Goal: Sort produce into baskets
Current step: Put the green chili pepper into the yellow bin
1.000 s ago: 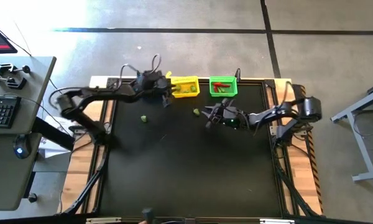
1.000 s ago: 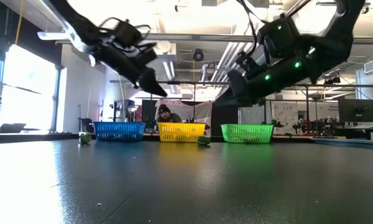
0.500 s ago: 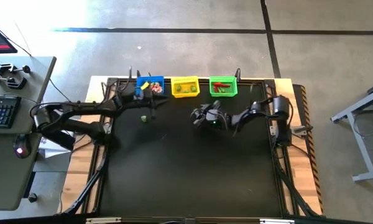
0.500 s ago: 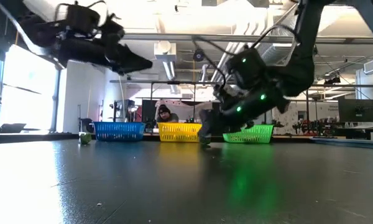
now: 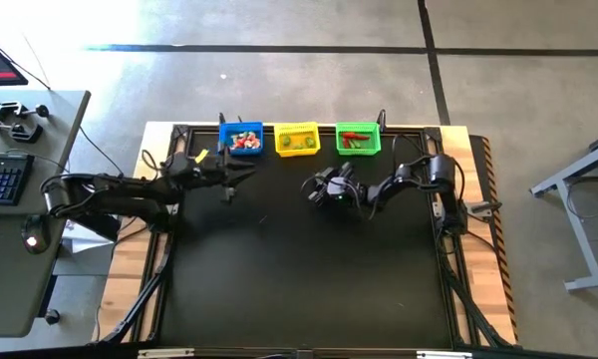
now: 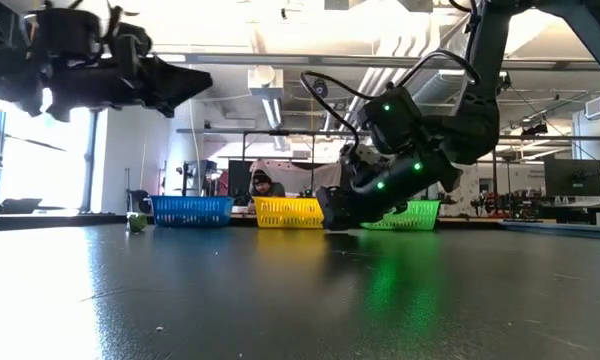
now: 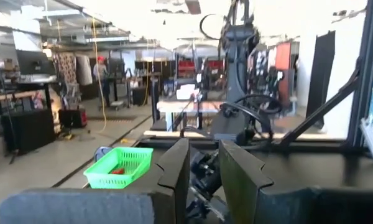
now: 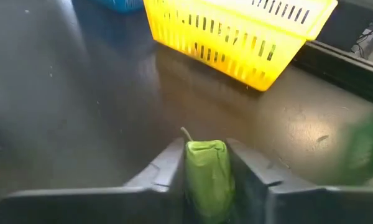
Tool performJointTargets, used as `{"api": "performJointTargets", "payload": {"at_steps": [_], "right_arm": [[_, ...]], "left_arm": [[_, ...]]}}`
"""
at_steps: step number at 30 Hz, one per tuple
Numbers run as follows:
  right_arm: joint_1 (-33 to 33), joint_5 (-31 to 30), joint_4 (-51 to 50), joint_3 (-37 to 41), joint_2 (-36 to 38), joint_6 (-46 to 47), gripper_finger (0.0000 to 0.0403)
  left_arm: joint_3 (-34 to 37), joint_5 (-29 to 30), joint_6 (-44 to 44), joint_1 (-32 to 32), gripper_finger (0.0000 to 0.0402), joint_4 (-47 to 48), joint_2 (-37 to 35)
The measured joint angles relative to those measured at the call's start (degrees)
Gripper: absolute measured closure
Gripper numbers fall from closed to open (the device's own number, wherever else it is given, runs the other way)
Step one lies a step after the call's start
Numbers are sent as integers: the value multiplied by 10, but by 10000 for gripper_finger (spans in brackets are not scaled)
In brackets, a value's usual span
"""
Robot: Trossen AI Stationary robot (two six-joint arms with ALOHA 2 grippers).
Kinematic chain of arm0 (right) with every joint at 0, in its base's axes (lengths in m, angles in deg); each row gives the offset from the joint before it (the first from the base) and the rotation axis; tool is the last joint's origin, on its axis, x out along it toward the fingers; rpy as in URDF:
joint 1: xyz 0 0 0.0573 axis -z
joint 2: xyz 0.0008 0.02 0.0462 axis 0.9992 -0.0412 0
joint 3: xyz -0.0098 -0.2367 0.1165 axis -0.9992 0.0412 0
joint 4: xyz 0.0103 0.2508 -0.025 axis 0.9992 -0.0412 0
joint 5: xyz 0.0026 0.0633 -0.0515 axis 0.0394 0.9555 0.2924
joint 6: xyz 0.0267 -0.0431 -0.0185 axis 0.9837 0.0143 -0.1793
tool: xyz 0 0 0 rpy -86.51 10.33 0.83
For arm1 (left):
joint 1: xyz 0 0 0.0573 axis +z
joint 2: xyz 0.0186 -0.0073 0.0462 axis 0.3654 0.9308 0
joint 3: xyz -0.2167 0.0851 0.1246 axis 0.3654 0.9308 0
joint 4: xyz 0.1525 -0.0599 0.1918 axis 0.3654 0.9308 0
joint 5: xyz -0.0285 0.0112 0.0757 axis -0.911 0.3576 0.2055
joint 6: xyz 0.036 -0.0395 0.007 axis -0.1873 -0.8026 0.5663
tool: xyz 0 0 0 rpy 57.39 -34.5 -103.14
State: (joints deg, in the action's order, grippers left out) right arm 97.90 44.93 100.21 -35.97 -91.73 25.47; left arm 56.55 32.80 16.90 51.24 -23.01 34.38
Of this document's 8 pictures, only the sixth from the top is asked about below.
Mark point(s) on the black computer monitor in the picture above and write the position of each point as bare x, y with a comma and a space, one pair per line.
573, 177

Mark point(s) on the green plastic basket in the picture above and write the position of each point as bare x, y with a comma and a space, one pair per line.
422, 216

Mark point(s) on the white wall vent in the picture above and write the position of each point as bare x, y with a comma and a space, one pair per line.
595, 107

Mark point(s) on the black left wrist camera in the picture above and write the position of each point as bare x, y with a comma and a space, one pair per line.
67, 32

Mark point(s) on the black office chair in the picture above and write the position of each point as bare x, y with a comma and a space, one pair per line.
141, 196

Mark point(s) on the green toy bell pepper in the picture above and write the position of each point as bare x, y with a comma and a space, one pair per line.
136, 223

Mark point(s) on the person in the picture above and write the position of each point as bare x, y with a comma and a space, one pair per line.
265, 186

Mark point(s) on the white hanging cloth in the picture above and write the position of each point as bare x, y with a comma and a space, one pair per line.
300, 175

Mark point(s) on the yellow plastic basket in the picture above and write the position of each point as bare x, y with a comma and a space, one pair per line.
287, 212

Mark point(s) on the dark equipment rack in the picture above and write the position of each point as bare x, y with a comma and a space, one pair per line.
200, 175

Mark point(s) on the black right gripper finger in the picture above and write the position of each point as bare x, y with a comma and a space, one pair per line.
337, 210

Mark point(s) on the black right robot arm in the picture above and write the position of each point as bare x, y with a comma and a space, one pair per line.
487, 50

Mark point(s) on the blue plastic basket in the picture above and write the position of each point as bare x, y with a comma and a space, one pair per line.
192, 212

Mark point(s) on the black background metal frame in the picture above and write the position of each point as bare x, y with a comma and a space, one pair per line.
260, 133

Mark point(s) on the black table mat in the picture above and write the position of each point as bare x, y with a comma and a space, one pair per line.
300, 300

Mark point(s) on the distant robot equipment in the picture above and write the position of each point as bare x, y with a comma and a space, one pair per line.
515, 206

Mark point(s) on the white ceiling air unit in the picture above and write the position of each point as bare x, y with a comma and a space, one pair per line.
265, 82

